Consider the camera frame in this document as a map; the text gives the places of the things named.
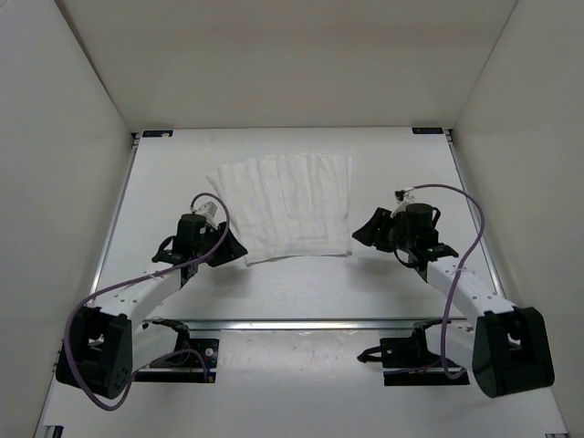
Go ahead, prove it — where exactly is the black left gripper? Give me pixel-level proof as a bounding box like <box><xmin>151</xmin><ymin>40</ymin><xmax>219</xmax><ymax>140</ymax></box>
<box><xmin>196</xmin><ymin>220</ymin><xmax>248</xmax><ymax>266</ymax></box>

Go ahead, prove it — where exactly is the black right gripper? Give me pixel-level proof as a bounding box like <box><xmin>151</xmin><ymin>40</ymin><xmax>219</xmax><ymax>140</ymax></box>
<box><xmin>351</xmin><ymin>209</ymin><xmax>414</xmax><ymax>254</ymax></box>

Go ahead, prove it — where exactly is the white pleated skirt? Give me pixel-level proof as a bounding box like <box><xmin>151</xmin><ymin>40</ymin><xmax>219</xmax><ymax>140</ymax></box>
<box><xmin>206</xmin><ymin>152</ymin><xmax>353</xmax><ymax>266</ymax></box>

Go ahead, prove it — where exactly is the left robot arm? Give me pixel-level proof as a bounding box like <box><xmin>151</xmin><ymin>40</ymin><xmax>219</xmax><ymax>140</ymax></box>
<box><xmin>56</xmin><ymin>213</ymin><xmax>247</xmax><ymax>400</ymax></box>

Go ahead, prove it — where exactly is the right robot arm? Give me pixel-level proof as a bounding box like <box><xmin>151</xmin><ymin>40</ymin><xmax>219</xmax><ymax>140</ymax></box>
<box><xmin>352</xmin><ymin>203</ymin><xmax>555</xmax><ymax>398</ymax></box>

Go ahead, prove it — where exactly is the right blue corner label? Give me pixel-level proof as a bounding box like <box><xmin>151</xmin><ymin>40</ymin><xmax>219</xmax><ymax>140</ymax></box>
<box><xmin>412</xmin><ymin>127</ymin><xmax>443</xmax><ymax>135</ymax></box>

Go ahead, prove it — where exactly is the blue corner label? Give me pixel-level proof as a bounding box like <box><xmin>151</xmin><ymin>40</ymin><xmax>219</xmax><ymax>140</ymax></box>
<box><xmin>412</xmin><ymin>127</ymin><xmax>443</xmax><ymax>135</ymax></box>
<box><xmin>141</xmin><ymin>130</ymin><xmax>173</xmax><ymax>138</ymax></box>

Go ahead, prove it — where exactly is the left blue corner label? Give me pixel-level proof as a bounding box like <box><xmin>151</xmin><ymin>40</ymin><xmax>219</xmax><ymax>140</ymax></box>
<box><xmin>141</xmin><ymin>130</ymin><xmax>173</xmax><ymax>138</ymax></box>

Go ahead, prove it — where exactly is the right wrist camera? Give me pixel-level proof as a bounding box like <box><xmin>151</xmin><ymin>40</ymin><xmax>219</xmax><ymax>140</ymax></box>
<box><xmin>391</xmin><ymin>188</ymin><xmax>415</xmax><ymax>216</ymax></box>

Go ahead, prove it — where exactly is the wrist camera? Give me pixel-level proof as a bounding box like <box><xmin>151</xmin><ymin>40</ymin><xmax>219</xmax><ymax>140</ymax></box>
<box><xmin>193</xmin><ymin>201</ymin><xmax>218</xmax><ymax>228</ymax></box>
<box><xmin>391</xmin><ymin>188</ymin><xmax>415</xmax><ymax>216</ymax></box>

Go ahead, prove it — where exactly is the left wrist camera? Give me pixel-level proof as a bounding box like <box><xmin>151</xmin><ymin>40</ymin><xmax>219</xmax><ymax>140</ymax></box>
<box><xmin>193</xmin><ymin>201</ymin><xmax>218</xmax><ymax>228</ymax></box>

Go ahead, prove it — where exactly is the aluminium table front rail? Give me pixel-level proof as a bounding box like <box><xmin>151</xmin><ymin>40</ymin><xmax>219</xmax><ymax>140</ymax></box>
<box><xmin>81</xmin><ymin>317</ymin><xmax>516</xmax><ymax>333</ymax></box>

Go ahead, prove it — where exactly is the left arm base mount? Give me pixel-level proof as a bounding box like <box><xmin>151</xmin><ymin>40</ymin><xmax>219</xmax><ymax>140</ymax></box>
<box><xmin>134</xmin><ymin>319</ymin><xmax>220</xmax><ymax>384</ymax></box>

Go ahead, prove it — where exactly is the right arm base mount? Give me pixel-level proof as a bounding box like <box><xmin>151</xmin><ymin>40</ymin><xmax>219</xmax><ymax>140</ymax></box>
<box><xmin>357</xmin><ymin>319</ymin><xmax>470</xmax><ymax>387</ymax></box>

